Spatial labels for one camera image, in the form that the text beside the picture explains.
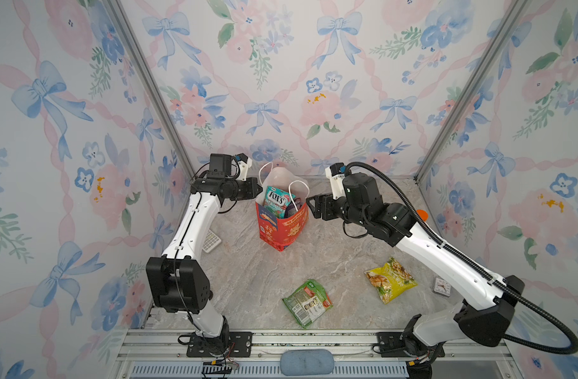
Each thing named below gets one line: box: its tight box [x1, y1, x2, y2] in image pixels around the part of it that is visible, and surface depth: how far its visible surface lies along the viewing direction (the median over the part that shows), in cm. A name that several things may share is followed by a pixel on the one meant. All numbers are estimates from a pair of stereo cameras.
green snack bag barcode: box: [282, 278, 334, 329], surface depth 83 cm
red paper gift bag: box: [255, 161, 310, 252], surface depth 84 cm
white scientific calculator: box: [202, 228, 222, 254], surface depth 98 cm
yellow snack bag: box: [364, 256, 419, 305], surface depth 85 cm
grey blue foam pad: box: [279, 348, 335, 376], surface depth 70 cm
